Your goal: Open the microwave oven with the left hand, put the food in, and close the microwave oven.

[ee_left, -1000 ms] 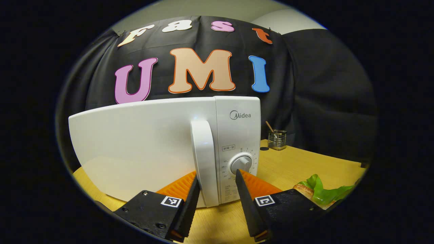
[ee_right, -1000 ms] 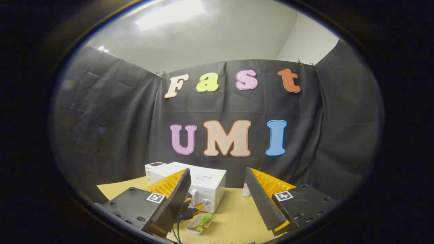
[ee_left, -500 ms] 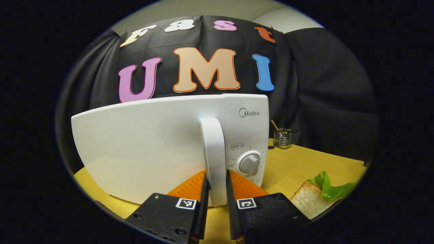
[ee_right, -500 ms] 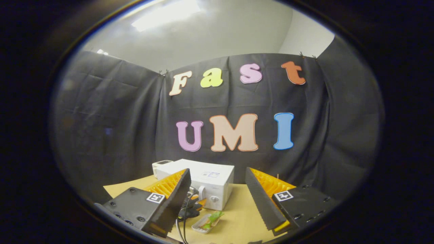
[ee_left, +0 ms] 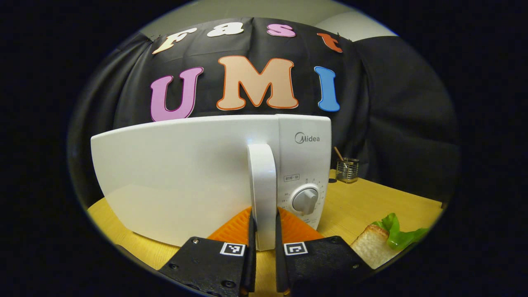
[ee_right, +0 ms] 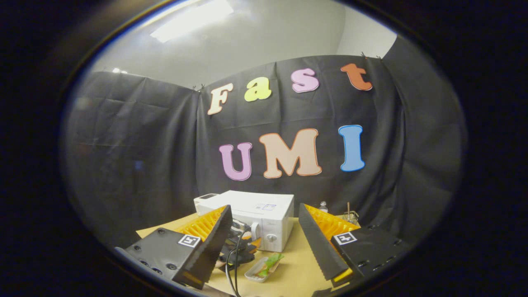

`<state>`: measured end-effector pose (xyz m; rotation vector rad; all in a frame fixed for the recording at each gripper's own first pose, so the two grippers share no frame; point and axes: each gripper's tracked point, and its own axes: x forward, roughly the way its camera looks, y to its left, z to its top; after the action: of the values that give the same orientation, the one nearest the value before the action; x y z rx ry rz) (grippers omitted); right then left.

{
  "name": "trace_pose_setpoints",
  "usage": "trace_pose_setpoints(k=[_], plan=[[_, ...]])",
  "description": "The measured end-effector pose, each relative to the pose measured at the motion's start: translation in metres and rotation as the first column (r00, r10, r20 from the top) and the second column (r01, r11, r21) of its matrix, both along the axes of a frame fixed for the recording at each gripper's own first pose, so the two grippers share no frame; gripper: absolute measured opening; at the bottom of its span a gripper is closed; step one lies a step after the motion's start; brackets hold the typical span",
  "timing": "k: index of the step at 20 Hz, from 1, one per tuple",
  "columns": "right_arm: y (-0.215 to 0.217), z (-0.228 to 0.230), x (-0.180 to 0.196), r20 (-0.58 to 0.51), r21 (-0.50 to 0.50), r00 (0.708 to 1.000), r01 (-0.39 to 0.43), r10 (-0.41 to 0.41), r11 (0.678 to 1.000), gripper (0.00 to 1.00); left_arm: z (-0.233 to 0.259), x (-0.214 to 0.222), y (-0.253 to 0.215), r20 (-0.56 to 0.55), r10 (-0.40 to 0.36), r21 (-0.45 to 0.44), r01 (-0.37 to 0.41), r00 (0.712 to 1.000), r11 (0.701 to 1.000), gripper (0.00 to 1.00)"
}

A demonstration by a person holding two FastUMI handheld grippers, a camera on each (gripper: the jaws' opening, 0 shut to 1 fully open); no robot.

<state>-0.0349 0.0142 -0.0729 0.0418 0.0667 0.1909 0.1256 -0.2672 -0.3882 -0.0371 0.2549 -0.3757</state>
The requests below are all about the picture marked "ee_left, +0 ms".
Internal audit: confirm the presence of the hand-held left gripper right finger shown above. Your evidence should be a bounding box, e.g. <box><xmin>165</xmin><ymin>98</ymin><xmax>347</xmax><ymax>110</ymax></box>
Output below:
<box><xmin>275</xmin><ymin>207</ymin><xmax>372</xmax><ymax>294</ymax></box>

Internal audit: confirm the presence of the green lettuce leaf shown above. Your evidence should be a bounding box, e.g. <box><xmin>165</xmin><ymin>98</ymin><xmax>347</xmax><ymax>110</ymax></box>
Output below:
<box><xmin>370</xmin><ymin>213</ymin><xmax>430</xmax><ymax>251</ymax></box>

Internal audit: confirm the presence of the white microwave oven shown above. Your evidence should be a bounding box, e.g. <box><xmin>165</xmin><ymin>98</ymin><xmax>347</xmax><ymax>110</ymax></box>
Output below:
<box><xmin>90</xmin><ymin>114</ymin><xmax>333</xmax><ymax>252</ymax></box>

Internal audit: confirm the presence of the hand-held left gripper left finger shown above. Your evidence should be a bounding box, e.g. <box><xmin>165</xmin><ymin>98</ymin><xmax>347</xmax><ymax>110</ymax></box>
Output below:
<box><xmin>158</xmin><ymin>206</ymin><xmax>257</xmax><ymax>297</ymax></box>

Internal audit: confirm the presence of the wire mesh utensil holder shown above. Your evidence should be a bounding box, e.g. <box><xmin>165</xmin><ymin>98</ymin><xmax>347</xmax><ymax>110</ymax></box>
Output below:
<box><xmin>336</xmin><ymin>158</ymin><xmax>360</xmax><ymax>184</ymax></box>

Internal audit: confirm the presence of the bread slice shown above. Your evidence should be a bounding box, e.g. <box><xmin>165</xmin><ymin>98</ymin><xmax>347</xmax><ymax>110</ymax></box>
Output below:
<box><xmin>350</xmin><ymin>224</ymin><xmax>391</xmax><ymax>270</ymax></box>

